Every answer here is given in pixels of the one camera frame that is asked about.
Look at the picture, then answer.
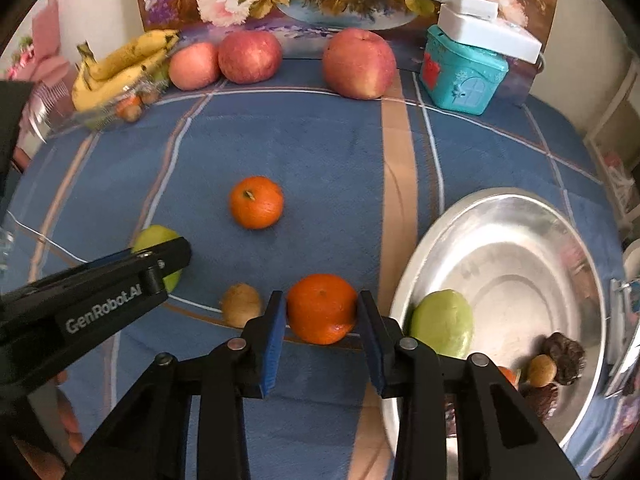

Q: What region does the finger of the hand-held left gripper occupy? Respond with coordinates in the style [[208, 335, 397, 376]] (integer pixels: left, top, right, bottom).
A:
[[131, 237, 193, 297], [0, 79, 37, 202]]

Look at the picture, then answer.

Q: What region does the small mandarin orange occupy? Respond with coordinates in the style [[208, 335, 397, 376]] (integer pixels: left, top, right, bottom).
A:
[[228, 175, 285, 231]]

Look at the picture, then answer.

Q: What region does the pale pink apple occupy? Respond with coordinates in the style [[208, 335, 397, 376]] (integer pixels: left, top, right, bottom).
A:
[[168, 41, 222, 92]]

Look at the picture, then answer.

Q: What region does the medium red apple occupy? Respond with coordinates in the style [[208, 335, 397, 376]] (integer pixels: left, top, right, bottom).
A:
[[217, 30, 284, 85]]

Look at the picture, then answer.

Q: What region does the round stainless steel plate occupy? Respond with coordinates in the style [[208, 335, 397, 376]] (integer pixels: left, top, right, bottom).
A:
[[382, 187, 626, 461]]

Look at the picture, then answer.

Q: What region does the green jujube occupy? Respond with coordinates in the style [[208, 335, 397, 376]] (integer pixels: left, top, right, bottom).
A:
[[132, 224, 184, 294], [409, 288, 475, 360]]

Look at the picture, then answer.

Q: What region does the person's left hand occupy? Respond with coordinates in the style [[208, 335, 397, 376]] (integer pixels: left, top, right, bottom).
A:
[[14, 369, 87, 480]]

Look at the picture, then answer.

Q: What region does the bunch of yellow bananas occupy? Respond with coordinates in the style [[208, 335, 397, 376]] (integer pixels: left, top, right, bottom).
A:
[[71, 28, 181, 114]]

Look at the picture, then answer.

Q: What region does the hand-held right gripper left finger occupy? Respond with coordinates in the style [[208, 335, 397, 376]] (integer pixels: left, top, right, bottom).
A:
[[65, 290, 287, 480]]

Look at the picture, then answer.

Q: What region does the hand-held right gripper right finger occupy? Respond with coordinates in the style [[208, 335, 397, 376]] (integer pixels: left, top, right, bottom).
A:
[[355, 289, 581, 480]]

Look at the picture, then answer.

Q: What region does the white shelf rack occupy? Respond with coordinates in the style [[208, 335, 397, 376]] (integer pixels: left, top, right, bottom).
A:
[[584, 57, 640, 233]]

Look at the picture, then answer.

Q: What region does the white power strip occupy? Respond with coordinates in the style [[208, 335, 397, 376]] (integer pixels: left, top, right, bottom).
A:
[[437, 7, 544, 62]]

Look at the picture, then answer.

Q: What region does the pink gift box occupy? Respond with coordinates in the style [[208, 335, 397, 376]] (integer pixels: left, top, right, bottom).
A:
[[7, 0, 73, 93]]

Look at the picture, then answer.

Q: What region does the large wrinkled red date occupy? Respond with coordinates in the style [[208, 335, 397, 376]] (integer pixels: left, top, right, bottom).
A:
[[543, 332, 586, 386]]

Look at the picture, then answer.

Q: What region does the teal house-shaped box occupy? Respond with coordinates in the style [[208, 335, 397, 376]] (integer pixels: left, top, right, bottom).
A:
[[418, 24, 510, 116]]

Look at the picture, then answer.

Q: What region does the brown longan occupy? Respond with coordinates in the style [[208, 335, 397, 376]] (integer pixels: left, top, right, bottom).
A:
[[527, 354, 558, 389], [219, 283, 264, 329]]

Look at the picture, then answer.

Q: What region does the large red apple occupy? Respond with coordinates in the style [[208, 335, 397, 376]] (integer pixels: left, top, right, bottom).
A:
[[321, 28, 398, 101]]

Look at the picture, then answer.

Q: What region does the clear plastic fruit container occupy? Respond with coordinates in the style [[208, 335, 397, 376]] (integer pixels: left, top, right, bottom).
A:
[[47, 77, 168, 133]]

